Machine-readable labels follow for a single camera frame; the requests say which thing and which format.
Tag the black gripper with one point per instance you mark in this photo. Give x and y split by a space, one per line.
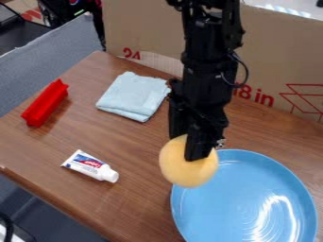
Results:
198 99

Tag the yellow ball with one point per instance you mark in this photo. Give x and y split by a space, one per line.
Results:
186 173

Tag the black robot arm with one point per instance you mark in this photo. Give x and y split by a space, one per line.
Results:
212 32

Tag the blue plate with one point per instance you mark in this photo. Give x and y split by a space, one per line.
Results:
254 202

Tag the light blue folded cloth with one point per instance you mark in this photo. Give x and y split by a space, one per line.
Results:
134 96

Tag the white toothpaste tube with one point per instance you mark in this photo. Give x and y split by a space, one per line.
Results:
91 167

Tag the red plastic block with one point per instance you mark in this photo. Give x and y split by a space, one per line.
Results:
46 103

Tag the grey fabric partition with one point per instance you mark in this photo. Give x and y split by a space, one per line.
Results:
31 66

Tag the black equipment in background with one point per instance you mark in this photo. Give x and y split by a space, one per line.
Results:
60 11

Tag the cardboard box wall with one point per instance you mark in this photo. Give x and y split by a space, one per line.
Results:
282 51

